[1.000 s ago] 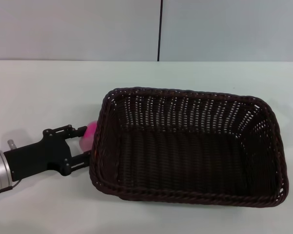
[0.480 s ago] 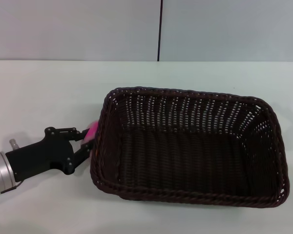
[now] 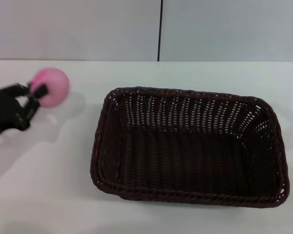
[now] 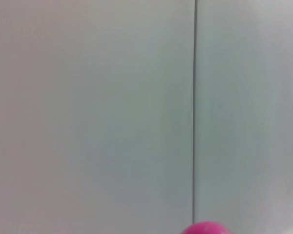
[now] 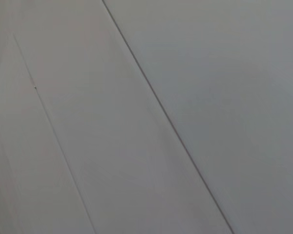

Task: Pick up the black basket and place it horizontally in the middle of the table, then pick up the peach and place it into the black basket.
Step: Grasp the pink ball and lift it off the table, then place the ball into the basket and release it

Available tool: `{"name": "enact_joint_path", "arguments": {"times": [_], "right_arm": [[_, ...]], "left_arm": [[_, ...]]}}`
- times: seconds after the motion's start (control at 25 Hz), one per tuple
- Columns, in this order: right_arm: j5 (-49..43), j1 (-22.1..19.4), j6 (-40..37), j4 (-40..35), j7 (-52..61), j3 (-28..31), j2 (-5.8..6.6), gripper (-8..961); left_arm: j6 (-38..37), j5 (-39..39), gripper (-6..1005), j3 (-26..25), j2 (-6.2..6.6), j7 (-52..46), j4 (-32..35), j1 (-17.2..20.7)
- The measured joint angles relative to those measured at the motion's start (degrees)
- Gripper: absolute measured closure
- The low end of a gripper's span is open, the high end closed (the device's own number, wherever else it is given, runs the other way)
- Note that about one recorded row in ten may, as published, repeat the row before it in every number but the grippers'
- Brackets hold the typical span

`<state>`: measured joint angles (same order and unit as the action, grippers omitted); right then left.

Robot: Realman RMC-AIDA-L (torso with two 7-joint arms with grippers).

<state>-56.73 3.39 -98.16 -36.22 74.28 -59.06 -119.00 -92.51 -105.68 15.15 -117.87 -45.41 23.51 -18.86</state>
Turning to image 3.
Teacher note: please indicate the dark brown woven basket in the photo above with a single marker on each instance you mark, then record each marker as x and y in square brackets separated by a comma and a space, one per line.
[185, 158]

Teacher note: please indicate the pink ball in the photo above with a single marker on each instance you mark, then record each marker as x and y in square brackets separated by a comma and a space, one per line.
[56, 85]

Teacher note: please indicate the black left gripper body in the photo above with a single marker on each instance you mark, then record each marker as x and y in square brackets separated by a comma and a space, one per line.
[5, 112]

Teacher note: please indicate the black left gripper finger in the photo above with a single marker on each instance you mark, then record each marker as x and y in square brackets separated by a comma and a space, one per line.
[33, 103]
[14, 89]

